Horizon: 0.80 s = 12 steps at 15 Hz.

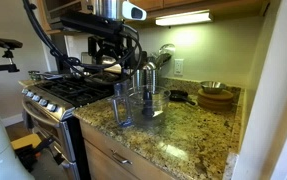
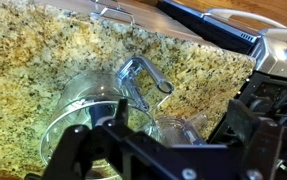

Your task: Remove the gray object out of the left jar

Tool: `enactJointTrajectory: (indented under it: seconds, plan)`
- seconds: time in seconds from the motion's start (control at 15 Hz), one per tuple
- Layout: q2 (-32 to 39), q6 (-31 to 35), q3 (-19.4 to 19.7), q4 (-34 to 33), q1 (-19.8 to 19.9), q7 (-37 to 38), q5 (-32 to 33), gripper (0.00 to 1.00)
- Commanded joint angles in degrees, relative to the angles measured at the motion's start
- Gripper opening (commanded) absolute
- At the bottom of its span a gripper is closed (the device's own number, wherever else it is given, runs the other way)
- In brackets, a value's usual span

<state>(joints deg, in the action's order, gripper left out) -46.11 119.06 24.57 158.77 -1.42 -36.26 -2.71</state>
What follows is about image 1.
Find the steel ladle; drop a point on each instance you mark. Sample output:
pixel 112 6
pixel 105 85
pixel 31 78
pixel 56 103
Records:
pixel 167 50

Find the wooden spatula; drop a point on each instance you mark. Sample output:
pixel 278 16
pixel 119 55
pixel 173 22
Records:
pixel 143 60

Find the base cabinet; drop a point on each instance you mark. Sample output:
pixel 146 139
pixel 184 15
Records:
pixel 99 160

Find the small glass jar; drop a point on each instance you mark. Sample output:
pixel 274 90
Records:
pixel 33 75

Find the yellow block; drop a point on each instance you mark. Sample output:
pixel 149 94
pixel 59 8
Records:
pixel 24 140

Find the silver flat tray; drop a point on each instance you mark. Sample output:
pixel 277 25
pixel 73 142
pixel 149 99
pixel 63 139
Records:
pixel 53 76

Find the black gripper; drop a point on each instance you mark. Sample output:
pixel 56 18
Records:
pixel 111 45

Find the white wall outlet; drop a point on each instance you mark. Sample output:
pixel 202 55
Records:
pixel 178 66

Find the wide perforated steel utensil holder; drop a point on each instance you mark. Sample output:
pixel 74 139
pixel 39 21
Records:
pixel 138 78

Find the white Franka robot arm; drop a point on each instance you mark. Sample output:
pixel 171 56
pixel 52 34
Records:
pixel 116 8

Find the small steel bowl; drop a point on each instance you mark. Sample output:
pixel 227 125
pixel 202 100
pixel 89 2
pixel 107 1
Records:
pixel 213 87

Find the steel pan lid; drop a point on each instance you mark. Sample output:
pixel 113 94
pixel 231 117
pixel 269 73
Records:
pixel 98 78

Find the black skillet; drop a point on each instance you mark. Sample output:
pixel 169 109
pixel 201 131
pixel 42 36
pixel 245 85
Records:
pixel 178 96

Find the black camera on stand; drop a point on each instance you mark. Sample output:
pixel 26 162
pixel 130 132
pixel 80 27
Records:
pixel 8 43

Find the under-cabinet light bar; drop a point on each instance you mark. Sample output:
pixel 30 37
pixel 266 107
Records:
pixel 183 18

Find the black clamp tool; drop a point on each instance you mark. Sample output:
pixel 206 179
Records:
pixel 29 156

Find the wooden wall cabinet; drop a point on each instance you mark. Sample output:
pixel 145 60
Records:
pixel 189 5

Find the slim perforated steel utensil holder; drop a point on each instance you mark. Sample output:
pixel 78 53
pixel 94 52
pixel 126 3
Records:
pixel 150 76

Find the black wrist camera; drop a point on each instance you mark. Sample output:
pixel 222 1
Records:
pixel 89 23

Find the silver stove knob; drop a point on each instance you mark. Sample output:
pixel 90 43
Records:
pixel 24 90
pixel 36 98
pixel 51 107
pixel 43 102
pixel 29 94

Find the wooden bowl stack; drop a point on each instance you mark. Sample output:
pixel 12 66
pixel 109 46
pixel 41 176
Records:
pixel 221 96
pixel 216 105

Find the stainless steel gas stove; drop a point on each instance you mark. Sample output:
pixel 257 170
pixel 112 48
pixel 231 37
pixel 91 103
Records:
pixel 69 91

